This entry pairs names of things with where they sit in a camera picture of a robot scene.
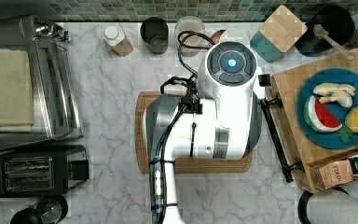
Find dark grey cup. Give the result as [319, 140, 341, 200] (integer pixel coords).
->
[140, 17, 169, 54]

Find blue plate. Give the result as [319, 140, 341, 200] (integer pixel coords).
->
[296, 68, 358, 149]

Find black kettle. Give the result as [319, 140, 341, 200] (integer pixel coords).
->
[10, 195, 68, 224]

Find paper towel roll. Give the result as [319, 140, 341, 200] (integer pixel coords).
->
[297, 188, 358, 224]

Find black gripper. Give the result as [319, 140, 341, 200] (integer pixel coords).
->
[258, 74, 271, 87]

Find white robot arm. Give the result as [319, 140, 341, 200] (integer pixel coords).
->
[143, 41, 262, 224]

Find plush peeled banana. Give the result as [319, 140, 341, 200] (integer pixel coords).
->
[313, 83, 355, 108]

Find wooden tea box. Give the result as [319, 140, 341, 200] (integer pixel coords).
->
[310, 154, 358, 190]

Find teal canister with bamboo lid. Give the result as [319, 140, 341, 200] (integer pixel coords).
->
[250, 5, 308, 63]

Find plush watermelon slice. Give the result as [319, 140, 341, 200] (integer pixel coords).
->
[303, 95, 342, 133]

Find silver toaster oven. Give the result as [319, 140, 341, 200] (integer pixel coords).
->
[0, 15, 83, 151]

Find beige folded towel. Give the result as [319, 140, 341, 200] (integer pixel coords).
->
[0, 49, 34, 133]

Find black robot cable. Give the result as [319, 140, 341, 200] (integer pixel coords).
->
[151, 30, 217, 224]

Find wooden drawer cabinet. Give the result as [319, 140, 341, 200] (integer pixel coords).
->
[266, 49, 358, 193]

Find black pot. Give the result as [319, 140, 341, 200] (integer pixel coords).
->
[295, 5, 355, 57]

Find bamboo cutting board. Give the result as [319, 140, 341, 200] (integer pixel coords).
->
[134, 91, 253, 174]

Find white-lidded spice bottle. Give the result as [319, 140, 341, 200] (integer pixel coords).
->
[103, 24, 133, 57]

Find clear cereal container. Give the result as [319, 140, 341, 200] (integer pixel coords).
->
[173, 15, 207, 58]

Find black two-slot toaster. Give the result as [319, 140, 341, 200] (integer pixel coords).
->
[0, 145, 90, 198]

